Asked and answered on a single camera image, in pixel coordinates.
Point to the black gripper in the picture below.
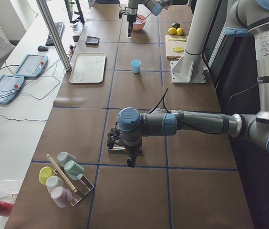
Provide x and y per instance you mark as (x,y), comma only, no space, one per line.
(130,18)
(131,150)

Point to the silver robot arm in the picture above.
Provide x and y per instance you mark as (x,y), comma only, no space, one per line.
(243,98)
(154,6)

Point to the pink bowl of ice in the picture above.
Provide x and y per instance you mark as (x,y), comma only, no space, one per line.
(139,23)

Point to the light blue plastic cup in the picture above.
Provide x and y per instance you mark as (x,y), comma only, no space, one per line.
(136,64)

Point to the mint green cup on rack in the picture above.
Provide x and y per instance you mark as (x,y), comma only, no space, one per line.
(73,169)

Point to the grey cup on rack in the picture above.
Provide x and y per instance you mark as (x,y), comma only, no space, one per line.
(63,157)

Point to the white cup on rack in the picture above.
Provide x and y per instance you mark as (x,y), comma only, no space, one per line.
(53,182)

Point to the yellow cup on rack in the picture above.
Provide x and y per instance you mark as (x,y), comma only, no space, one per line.
(44,174)

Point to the pink cup on rack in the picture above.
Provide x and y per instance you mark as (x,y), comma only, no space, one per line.
(61,196)

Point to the steel muddler black tip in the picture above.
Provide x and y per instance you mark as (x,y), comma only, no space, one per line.
(117,149)

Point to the grey folded cloth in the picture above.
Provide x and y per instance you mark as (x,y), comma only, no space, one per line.
(92,41)

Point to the green avocado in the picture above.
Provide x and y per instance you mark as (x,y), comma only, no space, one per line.
(175,25)

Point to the bamboo cutting board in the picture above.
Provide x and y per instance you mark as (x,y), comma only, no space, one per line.
(175,46)

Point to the yellow lemon slices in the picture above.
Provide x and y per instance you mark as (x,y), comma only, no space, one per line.
(178,49)

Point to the cream bear serving tray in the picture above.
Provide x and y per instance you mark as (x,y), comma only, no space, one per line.
(88,68)

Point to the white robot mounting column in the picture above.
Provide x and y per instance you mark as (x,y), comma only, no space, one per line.
(189,68)

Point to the black computer mouse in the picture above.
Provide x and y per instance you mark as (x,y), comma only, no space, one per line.
(42,48)

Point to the upper blue teach pendant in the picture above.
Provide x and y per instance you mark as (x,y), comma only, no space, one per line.
(32,66)

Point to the blue teach pendant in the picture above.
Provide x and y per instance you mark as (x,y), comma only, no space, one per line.
(32,66)
(9,87)

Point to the lower blue teach pendant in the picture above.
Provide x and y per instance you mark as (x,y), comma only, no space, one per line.
(9,87)

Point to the white wire cup rack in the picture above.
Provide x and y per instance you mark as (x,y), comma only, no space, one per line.
(84,186)

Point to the wooden rack handle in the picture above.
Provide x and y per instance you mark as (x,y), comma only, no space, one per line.
(62,174)

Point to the aluminium frame post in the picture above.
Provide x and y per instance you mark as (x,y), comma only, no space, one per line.
(43,7)

